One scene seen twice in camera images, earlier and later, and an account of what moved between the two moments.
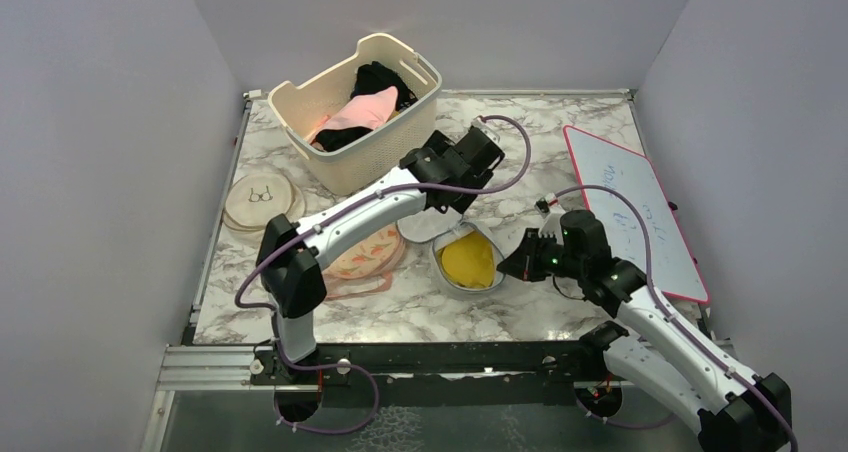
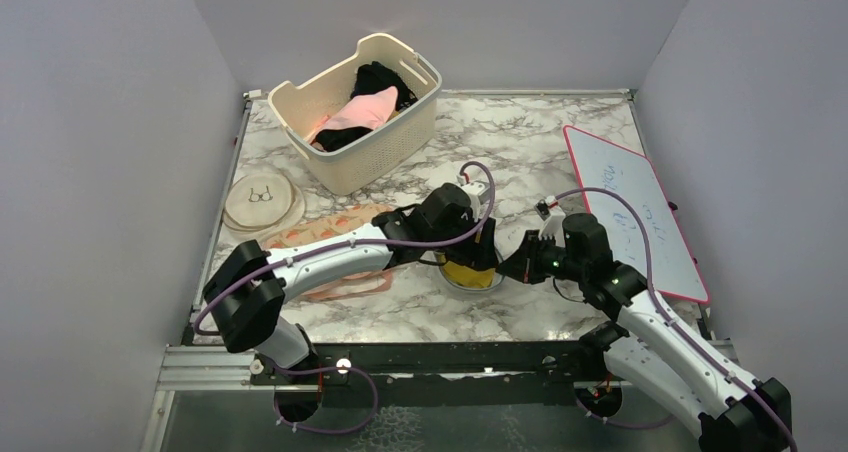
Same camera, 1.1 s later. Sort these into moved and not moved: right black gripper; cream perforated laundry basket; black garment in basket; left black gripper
Moved: left black gripper
Not moved: cream perforated laundry basket; right black gripper; black garment in basket
